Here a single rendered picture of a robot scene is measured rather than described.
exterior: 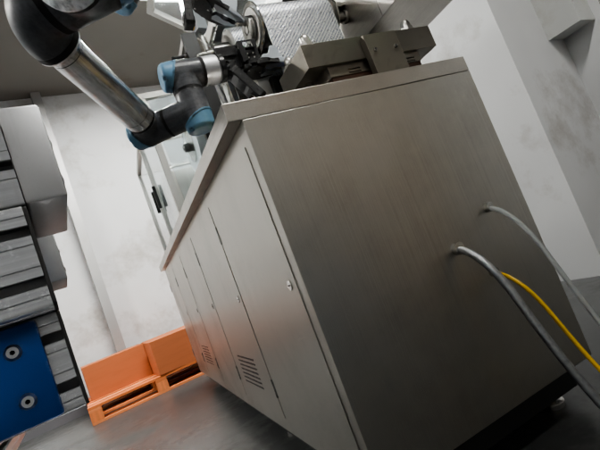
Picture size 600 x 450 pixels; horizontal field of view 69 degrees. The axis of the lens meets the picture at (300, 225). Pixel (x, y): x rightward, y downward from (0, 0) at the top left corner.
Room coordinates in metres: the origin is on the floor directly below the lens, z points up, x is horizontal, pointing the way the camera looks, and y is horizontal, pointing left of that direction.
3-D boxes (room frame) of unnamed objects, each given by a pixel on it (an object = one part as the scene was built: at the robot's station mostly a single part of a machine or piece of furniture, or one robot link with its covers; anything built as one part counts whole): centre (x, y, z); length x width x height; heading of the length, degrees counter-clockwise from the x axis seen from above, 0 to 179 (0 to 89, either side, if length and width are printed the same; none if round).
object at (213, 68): (1.11, 0.07, 1.11); 0.08 x 0.05 x 0.08; 23
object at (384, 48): (1.06, -0.35, 0.97); 0.10 x 0.03 x 0.11; 113
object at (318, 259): (2.12, 0.25, 0.43); 2.52 x 0.64 x 0.86; 23
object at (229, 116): (2.11, 0.26, 0.88); 2.52 x 0.66 x 0.04; 23
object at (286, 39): (1.23, -0.22, 1.11); 0.23 x 0.01 x 0.18; 113
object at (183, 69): (1.07, 0.14, 1.11); 0.11 x 0.08 x 0.09; 113
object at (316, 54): (1.14, -0.30, 1.00); 0.40 x 0.16 x 0.06; 113
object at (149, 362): (3.75, 1.61, 0.20); 1.08 x 0.74 x 0.40; 121
